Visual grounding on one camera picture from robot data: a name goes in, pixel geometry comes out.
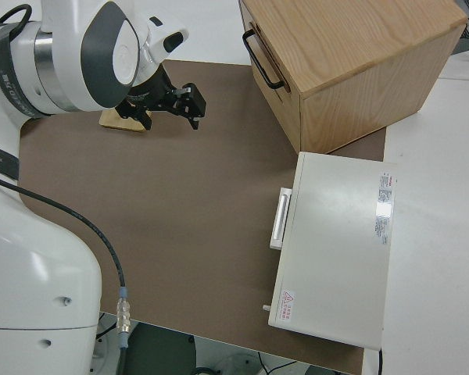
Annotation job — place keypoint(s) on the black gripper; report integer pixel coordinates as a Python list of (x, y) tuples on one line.
[(148, 93)]

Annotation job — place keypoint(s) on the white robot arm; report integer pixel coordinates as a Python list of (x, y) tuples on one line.
[(23, 254)]

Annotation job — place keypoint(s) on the wooden mug tree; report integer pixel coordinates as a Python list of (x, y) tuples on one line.
[(117, 123)]

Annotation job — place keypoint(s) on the brown table mat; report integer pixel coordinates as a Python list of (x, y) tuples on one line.
[(180, 215)]

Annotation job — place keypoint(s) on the wooden drawer cabinet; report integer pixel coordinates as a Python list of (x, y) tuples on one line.
[(355, 58)]

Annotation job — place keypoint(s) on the white toaster oven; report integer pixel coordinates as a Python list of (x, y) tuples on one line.
[(336, 254)]

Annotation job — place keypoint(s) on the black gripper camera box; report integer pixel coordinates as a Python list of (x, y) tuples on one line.
[(193, 101)]

